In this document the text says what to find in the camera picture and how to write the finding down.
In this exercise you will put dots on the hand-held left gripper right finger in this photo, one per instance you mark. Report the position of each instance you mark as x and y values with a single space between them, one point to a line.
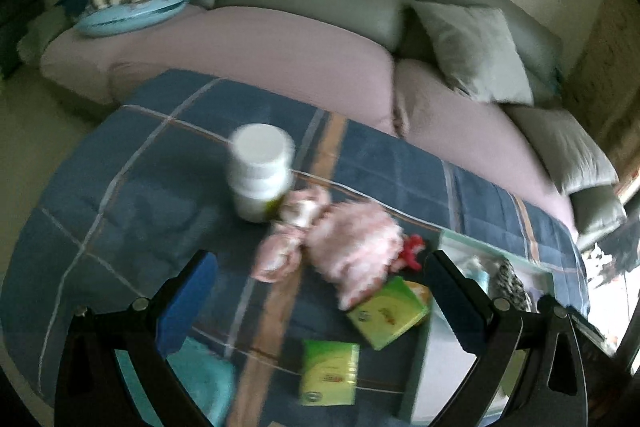
452 302

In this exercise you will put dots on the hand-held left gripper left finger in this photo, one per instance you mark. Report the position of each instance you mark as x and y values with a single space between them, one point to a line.
192 302

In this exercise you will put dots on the blue face mask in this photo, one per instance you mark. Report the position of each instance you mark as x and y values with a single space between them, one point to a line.
477 272

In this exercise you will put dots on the leopard print scrunchie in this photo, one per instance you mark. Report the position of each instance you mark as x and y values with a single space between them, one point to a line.
512 287

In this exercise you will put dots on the red pipe cleaner toy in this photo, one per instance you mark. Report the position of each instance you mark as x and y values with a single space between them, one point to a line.
410 252

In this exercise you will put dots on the green tissue pack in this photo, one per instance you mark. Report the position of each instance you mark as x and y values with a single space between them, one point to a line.
387 317
327 372

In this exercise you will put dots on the teal shallow box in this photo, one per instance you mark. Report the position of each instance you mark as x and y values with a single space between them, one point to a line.
445 387

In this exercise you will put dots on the pink white soft bundle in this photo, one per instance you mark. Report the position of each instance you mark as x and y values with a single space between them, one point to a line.
280 257

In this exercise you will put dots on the pink knit cloth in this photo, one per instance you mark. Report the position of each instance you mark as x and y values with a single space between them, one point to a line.
350 247

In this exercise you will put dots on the teal wet wipes pack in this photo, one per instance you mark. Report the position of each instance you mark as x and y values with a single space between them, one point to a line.
205 377

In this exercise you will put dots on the blue plaid blanket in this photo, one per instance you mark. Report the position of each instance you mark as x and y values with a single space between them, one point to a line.
150 187

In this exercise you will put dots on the white plastic bottle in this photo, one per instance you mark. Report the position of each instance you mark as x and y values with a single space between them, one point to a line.
257 167

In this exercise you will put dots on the pink seat cover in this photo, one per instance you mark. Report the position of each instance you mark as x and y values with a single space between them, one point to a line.
465 132
250 47

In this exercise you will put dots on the grey throw pillow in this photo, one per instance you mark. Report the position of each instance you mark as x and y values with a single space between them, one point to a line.
565 147
475 52

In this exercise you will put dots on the blue patterned cushion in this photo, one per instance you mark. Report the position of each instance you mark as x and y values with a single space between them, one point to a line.
130 2

